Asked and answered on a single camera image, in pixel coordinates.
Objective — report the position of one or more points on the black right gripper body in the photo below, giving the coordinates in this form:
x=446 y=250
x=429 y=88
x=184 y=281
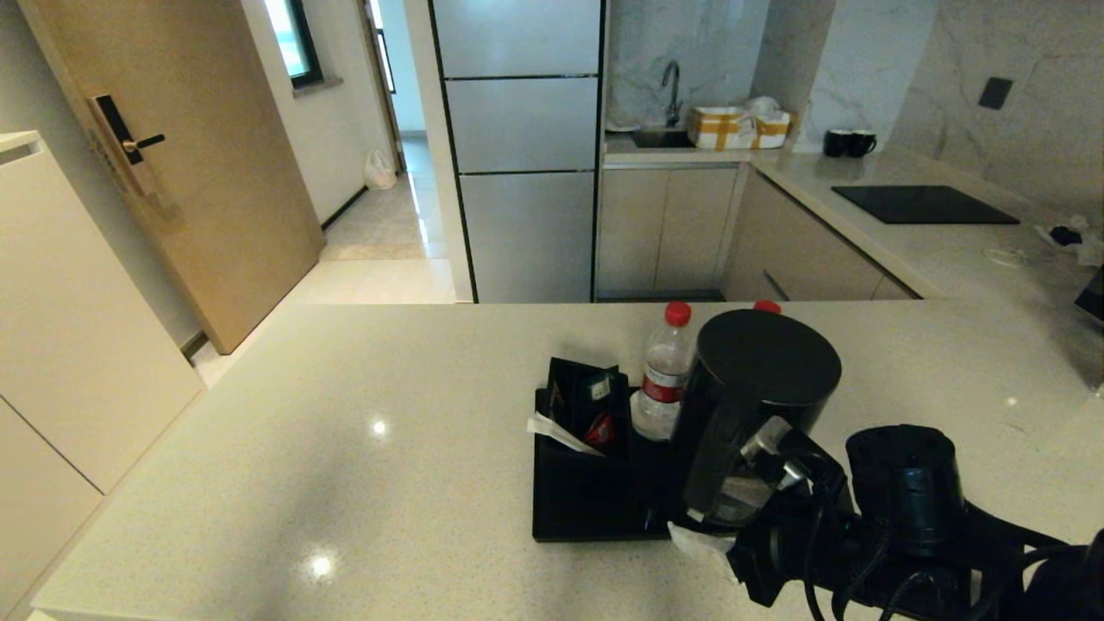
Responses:
x=793 y=539

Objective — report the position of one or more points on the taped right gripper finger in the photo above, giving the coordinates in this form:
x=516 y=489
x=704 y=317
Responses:
x=703 y=545

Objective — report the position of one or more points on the black electric kettle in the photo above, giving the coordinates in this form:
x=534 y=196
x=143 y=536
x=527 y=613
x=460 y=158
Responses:
x=750 y=388

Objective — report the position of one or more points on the clear water bottle red cap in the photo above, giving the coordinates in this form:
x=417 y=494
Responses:
x=662 y=379
x=767 y=306

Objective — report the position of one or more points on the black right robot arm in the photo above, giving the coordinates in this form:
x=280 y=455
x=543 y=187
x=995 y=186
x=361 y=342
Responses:
x=940 y=526

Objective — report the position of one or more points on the green tea packet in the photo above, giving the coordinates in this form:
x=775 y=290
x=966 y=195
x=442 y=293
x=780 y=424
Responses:
x=599 y=384

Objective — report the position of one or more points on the black rectangular tray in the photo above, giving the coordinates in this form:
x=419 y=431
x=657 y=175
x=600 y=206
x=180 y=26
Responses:
x=586 y=504

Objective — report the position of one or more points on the red sachet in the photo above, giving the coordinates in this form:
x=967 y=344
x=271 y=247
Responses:
x=600 y=429

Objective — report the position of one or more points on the black organizer box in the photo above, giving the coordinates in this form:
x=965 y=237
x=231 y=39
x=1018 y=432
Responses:
x=569 y=388

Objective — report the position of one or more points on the beige counter base cabinet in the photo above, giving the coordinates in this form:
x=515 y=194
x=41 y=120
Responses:
x=811 y=259

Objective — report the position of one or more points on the beige sink base cabinet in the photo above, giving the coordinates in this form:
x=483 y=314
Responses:
x=664 y=228

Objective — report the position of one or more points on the black induction cooktop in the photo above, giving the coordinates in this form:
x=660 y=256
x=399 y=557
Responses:
x=923 y=204

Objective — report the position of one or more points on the silver refrigerator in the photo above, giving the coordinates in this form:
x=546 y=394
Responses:
x=526 y=216

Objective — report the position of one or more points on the dark flat device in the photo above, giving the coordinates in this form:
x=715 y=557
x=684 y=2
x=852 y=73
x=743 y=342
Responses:
x=1094 y=300

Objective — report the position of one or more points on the black mug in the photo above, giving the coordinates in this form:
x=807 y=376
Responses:
x=863 y=143
x=836 y=143

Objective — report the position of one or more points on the small black gadget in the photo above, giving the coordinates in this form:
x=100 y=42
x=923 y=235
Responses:
x=1068 y=235

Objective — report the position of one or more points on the steel sink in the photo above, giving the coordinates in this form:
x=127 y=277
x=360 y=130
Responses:
x=662 y=137

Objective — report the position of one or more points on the cardboard box yellow tape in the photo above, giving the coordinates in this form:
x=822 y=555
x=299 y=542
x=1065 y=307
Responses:
x=733 y=128

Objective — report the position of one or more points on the white crumpled cloth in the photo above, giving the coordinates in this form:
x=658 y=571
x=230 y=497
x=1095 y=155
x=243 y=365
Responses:
x=1094 y=249

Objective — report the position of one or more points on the dark kitchen faucet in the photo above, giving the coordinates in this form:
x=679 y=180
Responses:
x=673 y=90

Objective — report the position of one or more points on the white plastic bag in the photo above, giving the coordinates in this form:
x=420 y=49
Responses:
x=379 y=171

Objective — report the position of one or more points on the wooden door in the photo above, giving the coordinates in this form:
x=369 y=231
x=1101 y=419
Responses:
x=216 y=172

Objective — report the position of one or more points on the dark framed window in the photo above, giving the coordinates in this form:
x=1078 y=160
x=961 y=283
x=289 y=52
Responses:
x=302 y=39

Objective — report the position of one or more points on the white tall cabinet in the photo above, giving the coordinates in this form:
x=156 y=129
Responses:
x=69 y=345

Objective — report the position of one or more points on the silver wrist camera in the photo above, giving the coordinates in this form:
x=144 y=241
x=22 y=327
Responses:
x=772 y=444

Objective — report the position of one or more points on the black wall socket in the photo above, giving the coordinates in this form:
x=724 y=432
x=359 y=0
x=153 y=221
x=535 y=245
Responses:
x=996 y=92

